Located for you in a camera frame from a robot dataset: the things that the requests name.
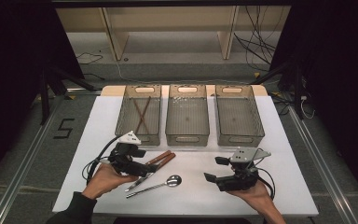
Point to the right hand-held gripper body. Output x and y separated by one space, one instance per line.
239 179

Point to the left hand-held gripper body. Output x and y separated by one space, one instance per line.
127 165

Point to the metal spoon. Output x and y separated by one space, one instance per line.
173 181

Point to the smoky clear plastic bin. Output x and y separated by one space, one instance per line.
187 119
238 119
140 119

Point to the brown wooden chopstick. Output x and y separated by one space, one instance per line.
146 107
138 110

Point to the person's right hand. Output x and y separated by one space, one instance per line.
254 196

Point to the person's left hand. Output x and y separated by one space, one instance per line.
105 182

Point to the white table cover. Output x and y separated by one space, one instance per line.
199 199

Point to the black tripod stand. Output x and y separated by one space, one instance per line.
45 99
296 90

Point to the black curtain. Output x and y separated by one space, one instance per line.
338 77
12 62

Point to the metal floor rail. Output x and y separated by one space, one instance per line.
18 179
326 174

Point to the light wooden desk frame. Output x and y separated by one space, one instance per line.
118 43

